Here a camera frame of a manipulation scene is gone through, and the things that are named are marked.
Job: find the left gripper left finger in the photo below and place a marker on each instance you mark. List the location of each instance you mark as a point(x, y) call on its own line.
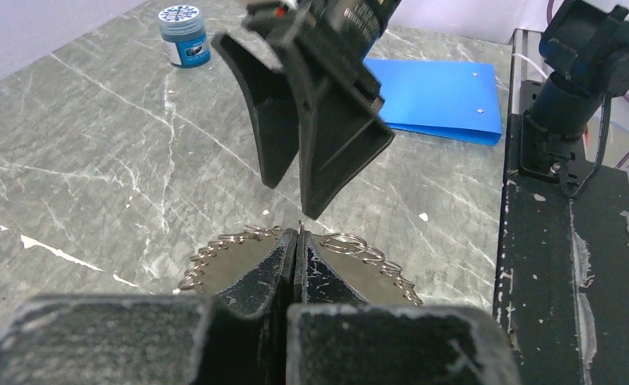
point(234, 334)

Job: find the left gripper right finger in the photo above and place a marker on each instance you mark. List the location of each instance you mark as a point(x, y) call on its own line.
point(356, 320)

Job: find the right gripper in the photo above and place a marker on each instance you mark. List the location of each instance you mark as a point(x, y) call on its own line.
point(325, 96)

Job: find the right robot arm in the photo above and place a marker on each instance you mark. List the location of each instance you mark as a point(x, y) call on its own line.
point(586, 44)

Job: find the blue small jar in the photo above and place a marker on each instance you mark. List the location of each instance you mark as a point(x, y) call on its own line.
point(182, 28)

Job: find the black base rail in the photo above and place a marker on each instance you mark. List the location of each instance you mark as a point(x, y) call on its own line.
point(562, 285)

